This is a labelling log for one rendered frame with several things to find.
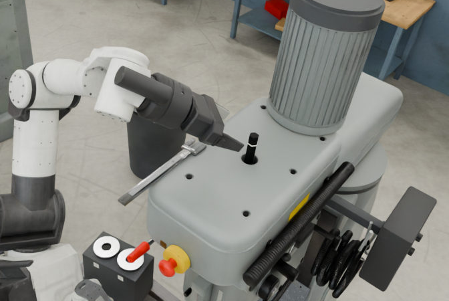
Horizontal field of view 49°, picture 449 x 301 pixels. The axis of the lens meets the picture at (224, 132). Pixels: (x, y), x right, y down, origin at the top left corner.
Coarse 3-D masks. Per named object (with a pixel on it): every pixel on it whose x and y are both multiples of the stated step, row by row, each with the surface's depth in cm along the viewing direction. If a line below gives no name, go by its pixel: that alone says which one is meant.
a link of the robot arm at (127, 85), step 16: (112, 64) 86; (128, 64) 85; (112, 80) 84; (128, 80) 81; (144, 80) 82; (160, 80) 88; (112, 96) 84; (128, 96) 85; (144, 96) 84; (160, 96) 85; (112, 112) 84; (128, 112) 85; (144, 112) 89; (160, 112) 88
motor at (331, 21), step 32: (320, 0) 100; (352, 0) 102; (288, 32) 109; (320, 32) 102; (352, 32) 101; (288, 64) 110; (320, 64) 106; (352, 64) 107; (288, 96) 114; (320, 96) 111; (352, 96) 117; (288, 128) 119; (320, 128) 116
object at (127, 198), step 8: (184, 144) 108; (184, 152) 107; (192, 152) 107; (176, 160) 104; (160, 168) 102; (168, 168) 102; (152, 176) 100; (160, 176) 100; (144, 184) 98; (152, 184) 99; (128, 192) 96; (136, 192) 96; (120, 200) 94; (128, 200) 94
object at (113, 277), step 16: (96, 240) 176; (112, 240) 175; (96, 256) 171; (112, 256) 171; (144, 256) 173; (96, 272) 174; (112, 272) 169; (128, 272) 168; (144, 272) 170; (112, 288) 175; (128, 288) 170; (144, 288) 177
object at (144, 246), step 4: (148, 240) 111; (152, 240) 111; (140, 244) 109; (144, 244) 109; (148, 244) 110; (136, 248) 108; (140, 248) 108; (144, 248) 109; (148, 248) 110; (132, 252) 108; (136, 252) 108; (140, 252) 108; (144, 252) 109; (128, 256) 107; (132, 256) 107; (136, 256) 107; (140, 256) 108; (128, 260) 107; (132, 260) 107
